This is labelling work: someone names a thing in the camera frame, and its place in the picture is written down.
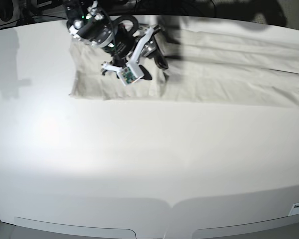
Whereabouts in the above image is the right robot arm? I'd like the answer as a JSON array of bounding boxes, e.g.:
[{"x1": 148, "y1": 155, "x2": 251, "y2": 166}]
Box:
[{"x1": 62, "y1": 0, "x2": 168, "y2": 85}]

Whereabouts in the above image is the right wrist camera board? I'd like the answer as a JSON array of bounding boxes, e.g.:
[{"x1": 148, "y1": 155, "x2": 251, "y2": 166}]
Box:
[{"x1": 117, "y1": 63, "x2": 144, "y2": 86}]

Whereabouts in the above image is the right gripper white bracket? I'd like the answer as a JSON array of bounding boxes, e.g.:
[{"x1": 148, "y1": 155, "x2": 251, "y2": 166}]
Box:
[{"x1": 99, "y1": 16, "x2": 170, "y2": 82}]

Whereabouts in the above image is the white T-shirt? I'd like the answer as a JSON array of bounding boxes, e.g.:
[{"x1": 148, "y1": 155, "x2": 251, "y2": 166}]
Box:
[{"x1": 69, "y1": 24, "x2": 299, "y2": 108}]

